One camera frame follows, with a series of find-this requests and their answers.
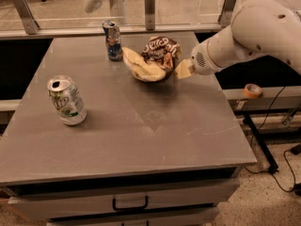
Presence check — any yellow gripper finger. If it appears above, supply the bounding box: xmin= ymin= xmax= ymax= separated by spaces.
xmin=174 ymin=58 xmax=196 ymax=79

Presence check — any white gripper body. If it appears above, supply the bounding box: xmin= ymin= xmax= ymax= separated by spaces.
xmin=191 ymin=37 xmax=222 ymax=75

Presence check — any brown sea salt chip bag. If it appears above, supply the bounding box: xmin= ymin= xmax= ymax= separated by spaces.
xmin=122 ymin=36 xmax=182 ymax=83

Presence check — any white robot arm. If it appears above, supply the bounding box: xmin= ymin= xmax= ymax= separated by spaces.
xmin=174 ymin=0 xmax=301 ymax=79

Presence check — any blue silver redbull can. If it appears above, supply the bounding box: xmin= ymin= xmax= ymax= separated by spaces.
xmin=103 ymin=20 xmax=123 ymax=61

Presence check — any green white 7up can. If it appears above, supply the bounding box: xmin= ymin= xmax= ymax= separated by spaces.
xmin=47 ymin=75 xmax=87 ymax=126

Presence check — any orange tape roll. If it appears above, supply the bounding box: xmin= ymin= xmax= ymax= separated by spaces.
xmin=244 ymin=84 xmax=262 ymax=99

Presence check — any black table leg stand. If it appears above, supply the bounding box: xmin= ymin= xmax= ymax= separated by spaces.
xmin=243 ymin=113 xmax=278 ymax=175

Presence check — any grey top drawer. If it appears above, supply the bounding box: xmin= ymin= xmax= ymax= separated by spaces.
xmin=8 ymin=178 xmax=240 ymax=219

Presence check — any grey drawer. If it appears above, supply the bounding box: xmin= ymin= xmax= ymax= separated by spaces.
xmin=8 ymin=178 xmax=240 ymax=219
xmin=46 ymin=207 xmax=219 ymax=226

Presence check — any grey lower drawer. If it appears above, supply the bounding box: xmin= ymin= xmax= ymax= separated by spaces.
xmin=46 ymin=207 xmax=219 ymax=226

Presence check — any right metal glass bracket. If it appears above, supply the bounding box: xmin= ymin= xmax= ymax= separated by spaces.
xmin=218 ymin=0 xmax=237 ymax=27

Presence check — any metal glass bracket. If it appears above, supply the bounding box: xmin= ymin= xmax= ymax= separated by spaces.
xmin=11 ymin=0 xmax=40 ymax=35
xmin=144 ymin=0 xmax=155 ymax=30
xmin=218 ymin=0 xmax=237 ymax=27

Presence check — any middle metal glass bracket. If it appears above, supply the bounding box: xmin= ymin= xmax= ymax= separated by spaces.
xmin=144 ymin=0 xmax=155 ymax=30

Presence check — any black drawer handle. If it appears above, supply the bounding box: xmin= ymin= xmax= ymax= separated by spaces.
xmin=112 ymin=196 xmax=149 ymax=212

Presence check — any black floor cable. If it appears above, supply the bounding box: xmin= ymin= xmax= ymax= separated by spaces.
xmin=244 ymin=85 xmax=301 ymax=194

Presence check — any left metal glass bracket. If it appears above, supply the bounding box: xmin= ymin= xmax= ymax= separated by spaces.
xmin=11 ymin=0 xmax=40 ymax=35

